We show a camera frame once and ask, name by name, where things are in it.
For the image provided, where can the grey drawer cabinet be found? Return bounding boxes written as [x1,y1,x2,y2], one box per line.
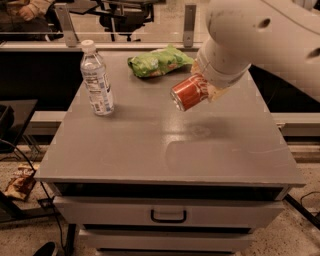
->
[36,52,304,256]

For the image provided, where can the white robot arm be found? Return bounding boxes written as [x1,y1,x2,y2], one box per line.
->
[196,0,320,101]

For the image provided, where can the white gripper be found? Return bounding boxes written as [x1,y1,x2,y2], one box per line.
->
[191,38,251,102]

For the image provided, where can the clear plastic water bottle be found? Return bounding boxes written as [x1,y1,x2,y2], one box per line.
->
[80,40,114,116]

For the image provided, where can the metal bracket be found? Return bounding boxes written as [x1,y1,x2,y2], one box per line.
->
[183,3,196,48]
[55,3,78,47]

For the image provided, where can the green chip bag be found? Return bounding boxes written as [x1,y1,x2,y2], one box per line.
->
[127,45,194,78]

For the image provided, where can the black cable on floor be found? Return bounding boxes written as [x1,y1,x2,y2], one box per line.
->
[0,138,66,251]

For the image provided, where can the person sitting in background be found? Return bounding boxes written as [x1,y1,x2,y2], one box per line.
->
[0,0,54,42]

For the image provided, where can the left metal bracket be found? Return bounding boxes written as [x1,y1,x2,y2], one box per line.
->
[55,3,78,47]

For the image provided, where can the black shoe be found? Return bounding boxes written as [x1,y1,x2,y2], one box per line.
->
[33,242,58,256]

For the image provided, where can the red coke can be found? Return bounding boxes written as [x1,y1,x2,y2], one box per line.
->
[170,74,209,111]

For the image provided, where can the black drawer handle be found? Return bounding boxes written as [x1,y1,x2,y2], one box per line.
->
[150,209,187,224]

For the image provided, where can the black office chair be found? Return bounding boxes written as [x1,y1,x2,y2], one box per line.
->
[96,0,156,43]

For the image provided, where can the brown snack bag on floor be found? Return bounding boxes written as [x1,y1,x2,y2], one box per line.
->
[4,164,36,201]

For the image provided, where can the black side table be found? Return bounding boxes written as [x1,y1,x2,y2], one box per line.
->
[0,99,37,154]

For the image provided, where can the middle metal bracket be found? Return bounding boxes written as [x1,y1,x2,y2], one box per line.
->
[183,3,196,48]

